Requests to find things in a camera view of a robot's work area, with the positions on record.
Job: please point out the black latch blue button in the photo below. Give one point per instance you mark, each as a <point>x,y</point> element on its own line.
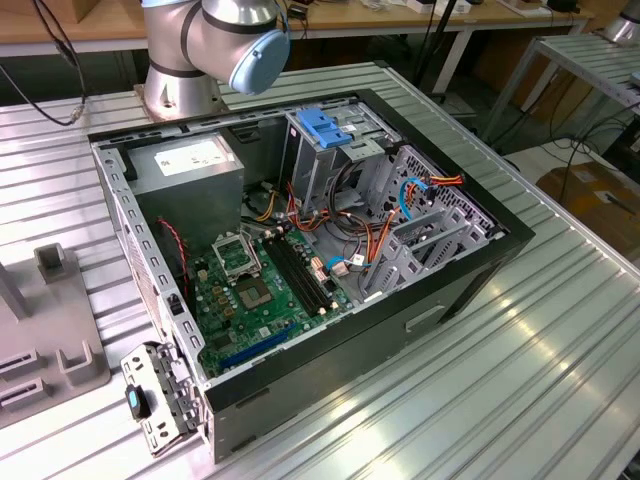
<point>134,400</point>

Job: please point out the CPU socket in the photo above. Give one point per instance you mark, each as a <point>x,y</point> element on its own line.
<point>255,295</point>

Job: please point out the grey power supply unit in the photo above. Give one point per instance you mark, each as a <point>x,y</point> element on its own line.
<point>190,200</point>

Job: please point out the large brown carton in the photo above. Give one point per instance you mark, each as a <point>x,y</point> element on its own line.
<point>555,95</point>

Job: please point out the black equipment box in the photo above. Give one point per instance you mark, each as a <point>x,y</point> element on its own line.
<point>625,145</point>

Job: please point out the black case fan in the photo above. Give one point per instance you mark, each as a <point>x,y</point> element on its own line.
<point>170,255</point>

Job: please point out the green motherboard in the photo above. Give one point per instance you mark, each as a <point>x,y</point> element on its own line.
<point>250,325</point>

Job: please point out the black RAM slot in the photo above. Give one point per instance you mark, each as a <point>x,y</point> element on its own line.
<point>291,280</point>
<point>303,273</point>
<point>309,269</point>
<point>297,276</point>

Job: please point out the perforated metal disk bay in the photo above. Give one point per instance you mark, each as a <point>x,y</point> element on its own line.
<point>392,280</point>

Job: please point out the black open PC case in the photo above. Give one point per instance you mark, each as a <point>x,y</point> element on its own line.
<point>350,360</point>

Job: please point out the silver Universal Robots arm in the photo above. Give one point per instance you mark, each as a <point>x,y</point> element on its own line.
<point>170,50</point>

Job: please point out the blue expansion slot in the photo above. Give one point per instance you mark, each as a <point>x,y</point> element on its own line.
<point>259,346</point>

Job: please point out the grey parts rack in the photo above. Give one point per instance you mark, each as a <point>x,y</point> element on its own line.
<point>50,310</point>

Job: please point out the small white box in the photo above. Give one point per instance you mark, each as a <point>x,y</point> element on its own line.
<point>420,5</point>

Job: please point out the grey metal slot retainer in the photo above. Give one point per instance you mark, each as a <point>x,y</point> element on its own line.
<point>145,370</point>

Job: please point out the wooden desk white frame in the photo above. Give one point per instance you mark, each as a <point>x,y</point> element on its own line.
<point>325,20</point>

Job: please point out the grey metal drive cage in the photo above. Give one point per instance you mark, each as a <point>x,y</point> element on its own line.
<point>312,175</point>

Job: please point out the brown floor carton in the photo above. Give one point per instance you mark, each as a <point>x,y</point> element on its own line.
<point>590,200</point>

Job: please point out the black tripod stand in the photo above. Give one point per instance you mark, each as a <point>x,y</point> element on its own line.
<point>436,42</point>

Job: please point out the blue plastic drive latch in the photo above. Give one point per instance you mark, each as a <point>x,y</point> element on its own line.
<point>320,127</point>

